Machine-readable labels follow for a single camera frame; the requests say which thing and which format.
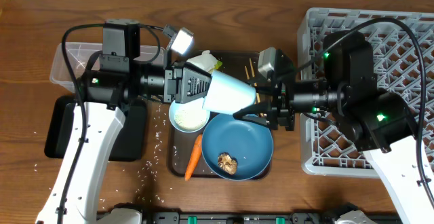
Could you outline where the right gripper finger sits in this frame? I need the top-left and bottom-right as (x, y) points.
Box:
(250, 71), (281, 95)
(233, 100), (278, 130)

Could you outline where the foil snack wrapper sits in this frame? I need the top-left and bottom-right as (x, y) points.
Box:
(186, 50), (222, 74)

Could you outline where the dark blue plate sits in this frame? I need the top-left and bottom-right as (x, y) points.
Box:
(202, 114), (274, 181)

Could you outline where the brown mushroom piece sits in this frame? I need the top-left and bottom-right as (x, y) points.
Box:
(218, 153), (238, 175)

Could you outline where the orange carrot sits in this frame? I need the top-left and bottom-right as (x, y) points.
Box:
(184, 134), (203, 181)

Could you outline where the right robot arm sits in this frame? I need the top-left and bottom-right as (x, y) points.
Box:
(233, 31), (433, 223)

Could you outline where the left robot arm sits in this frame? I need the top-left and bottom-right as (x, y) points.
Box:
(37, 19), (211, 223)

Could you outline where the grey dishwasher rack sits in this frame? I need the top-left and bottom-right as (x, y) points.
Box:
(297, 7), (433, 178)

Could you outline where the wooden chopstick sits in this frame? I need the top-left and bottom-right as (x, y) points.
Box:
(249, 58), (256, 77)
(244, 66), (260, 104)

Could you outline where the light blue rice bowl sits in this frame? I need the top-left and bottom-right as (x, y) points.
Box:
(169, 98), (210, 133)

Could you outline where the brown serving tray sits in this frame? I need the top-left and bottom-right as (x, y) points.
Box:
(166, 50), (272, 179)

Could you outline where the black plastic tray bin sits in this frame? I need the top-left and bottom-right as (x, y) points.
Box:
(44, 96), (147, 162)

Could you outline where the clear plastic bin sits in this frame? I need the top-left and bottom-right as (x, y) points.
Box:
(50, 42), (157, 93)

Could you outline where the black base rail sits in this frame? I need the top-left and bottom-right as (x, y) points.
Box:
(96, 202), (396, 224)

